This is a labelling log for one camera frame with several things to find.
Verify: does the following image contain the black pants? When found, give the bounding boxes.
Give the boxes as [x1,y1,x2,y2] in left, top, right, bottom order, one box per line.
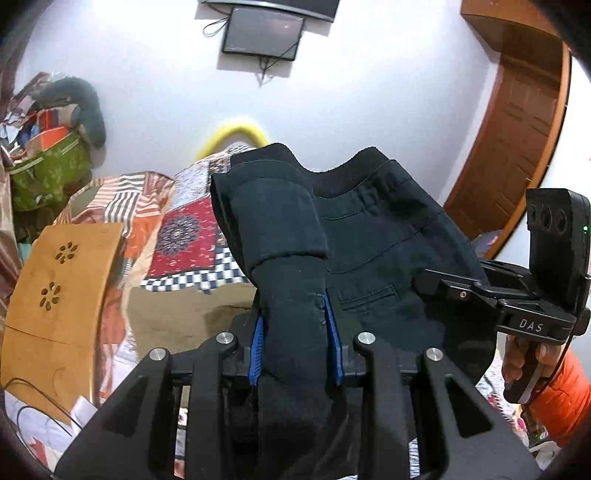
[211,143,496,479]

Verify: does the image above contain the person's right hand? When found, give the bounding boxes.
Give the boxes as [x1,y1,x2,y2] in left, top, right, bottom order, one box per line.
[501,333,567,384]

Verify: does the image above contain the orange jacket sleeve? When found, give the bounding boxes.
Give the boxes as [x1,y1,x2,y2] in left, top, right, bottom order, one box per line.
[531,350,590,448]

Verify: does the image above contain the khaki pants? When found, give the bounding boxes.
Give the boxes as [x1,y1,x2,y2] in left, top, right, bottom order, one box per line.
[126,284,256,358]

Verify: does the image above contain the patchwork patterned bedspread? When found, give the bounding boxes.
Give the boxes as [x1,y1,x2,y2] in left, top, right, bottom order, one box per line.
[55,162,539,479]

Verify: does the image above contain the brown wooden door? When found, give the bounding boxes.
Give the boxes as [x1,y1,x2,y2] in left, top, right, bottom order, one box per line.
[445,14,571,254]

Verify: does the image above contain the wooden lap desk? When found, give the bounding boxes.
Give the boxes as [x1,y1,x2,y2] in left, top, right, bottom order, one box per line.
[1,223,123,421]

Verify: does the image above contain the yellow headboard cushion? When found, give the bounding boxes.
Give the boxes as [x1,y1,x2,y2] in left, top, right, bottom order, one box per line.
[194,123,269,161]

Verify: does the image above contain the green fabric storage box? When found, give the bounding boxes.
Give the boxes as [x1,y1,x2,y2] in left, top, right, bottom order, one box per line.
[7,132,92,212]

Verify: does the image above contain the red striped curtain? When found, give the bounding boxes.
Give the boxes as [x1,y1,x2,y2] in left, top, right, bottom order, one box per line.
[0,53,22,328]

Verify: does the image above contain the wooden overhead cabinet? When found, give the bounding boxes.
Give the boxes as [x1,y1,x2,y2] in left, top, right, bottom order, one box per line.
[460,0,562,52]

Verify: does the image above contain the orange cardboard box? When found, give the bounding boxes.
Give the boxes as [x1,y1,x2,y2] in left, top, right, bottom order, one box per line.
[25,126,70,157]

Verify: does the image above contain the black tracking camera box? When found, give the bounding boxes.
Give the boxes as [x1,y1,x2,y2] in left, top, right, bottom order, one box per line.
[526,188,590,316]

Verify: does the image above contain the small black wall monitor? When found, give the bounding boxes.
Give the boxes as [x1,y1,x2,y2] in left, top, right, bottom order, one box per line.
[221,6,304,61]

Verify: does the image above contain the wall-mounted black television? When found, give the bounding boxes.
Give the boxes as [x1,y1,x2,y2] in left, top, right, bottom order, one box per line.
[208,0,339,23]

